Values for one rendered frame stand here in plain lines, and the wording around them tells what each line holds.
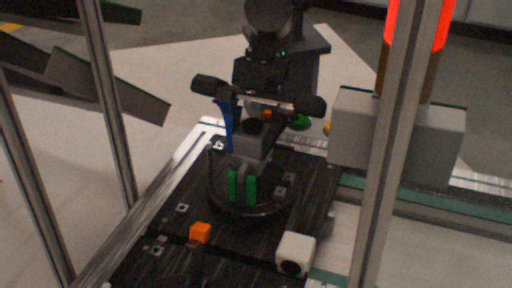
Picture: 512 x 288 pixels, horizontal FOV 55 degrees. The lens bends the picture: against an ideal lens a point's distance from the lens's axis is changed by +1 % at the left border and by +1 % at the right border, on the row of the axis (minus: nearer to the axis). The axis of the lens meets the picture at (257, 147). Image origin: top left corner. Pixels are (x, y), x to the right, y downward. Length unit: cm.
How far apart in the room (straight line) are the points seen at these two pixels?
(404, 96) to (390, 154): 7
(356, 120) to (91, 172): 66
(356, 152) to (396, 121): 7
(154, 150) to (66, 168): 17
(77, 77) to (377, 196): 43
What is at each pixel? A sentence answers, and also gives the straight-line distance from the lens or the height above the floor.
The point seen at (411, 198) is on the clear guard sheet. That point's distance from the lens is 50.
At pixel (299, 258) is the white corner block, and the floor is 99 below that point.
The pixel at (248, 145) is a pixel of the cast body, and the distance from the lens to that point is 68.
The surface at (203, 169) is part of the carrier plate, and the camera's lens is 81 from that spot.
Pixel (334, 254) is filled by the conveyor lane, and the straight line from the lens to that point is 76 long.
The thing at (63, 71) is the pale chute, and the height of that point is 118.
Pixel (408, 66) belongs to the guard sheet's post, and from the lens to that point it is 42.
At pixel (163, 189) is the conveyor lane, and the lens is 81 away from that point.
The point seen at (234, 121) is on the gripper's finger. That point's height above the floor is 110.
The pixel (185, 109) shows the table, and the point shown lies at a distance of 117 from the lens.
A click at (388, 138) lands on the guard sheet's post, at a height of 123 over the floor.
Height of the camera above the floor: 150
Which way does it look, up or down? 38 degrees down
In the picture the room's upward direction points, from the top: straight up
